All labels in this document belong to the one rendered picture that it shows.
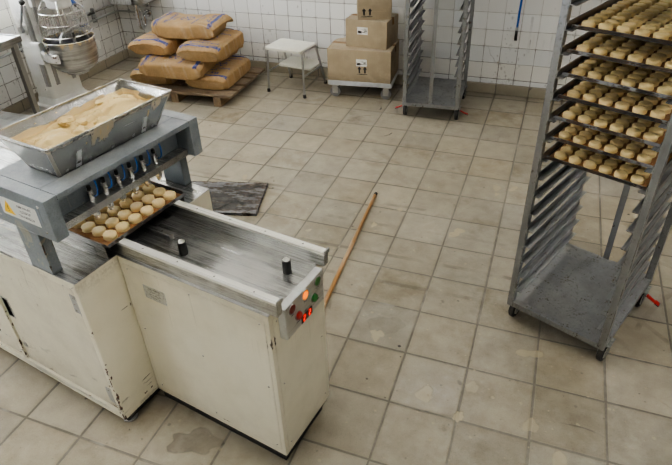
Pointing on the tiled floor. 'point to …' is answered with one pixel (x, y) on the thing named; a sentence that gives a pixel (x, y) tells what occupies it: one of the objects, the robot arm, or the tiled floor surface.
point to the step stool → (295, 58)
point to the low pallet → (209, 89)
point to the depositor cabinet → (80, 317)
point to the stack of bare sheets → (235, 197)
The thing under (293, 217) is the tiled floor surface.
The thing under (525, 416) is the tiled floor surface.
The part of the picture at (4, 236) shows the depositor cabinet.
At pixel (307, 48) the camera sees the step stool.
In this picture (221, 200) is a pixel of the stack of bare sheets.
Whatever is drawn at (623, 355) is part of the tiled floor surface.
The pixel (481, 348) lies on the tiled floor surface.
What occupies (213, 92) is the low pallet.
